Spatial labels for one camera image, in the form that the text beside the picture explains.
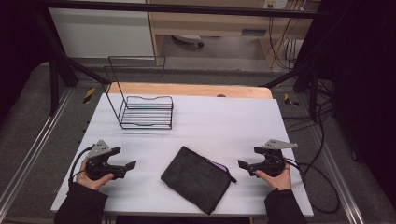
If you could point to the office chair base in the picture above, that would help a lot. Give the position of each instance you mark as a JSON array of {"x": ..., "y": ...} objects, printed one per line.
[{"x": 188, "y": 38}]

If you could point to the yellow black tape strip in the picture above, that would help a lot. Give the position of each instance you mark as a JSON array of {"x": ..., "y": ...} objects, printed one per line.
[
  {"x": 89, "y": 95},
  {"x": 290, "y": 100}
]

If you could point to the black towel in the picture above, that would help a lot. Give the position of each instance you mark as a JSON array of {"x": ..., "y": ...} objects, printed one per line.
[{"x": 196, "y": 179}]

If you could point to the white power strip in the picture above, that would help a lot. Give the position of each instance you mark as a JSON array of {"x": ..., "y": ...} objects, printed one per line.
[{"x": 275, "y": 3}]

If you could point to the black curtain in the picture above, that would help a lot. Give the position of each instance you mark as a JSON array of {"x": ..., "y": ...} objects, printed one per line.
[
  {"x": 18, "y": 46},
  {"x": 367, "y": 77}
]

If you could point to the person's left hand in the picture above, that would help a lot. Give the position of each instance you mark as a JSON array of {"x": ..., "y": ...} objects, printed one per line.
[{"x": 88, "y": 183}]

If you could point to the aluminium rail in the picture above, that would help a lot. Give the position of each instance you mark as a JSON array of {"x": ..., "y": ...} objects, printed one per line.
[
  {"x": 34, "y": 147},
  {"x": 339, "y": 180}
]

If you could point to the light wooden desk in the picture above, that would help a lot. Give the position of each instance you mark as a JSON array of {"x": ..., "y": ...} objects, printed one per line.
[{"x": 202, "y": 25}]

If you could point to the black metal frame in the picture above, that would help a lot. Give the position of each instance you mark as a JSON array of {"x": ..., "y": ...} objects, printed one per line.
[{"x": 186, "y": 8}]

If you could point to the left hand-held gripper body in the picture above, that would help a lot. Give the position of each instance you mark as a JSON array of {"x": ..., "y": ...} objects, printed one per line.
[{"x": 98, "y": 166}]

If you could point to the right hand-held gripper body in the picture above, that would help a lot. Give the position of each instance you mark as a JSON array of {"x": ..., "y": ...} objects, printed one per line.
[{"x": 272, "y": 163}]

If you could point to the white cabinet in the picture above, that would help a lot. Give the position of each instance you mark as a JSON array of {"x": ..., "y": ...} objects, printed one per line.
[{"x": 99, "y": 31}]

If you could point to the person's right hand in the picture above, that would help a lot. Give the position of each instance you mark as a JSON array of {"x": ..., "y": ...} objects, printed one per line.
[{"x": 280, "y": 183}]

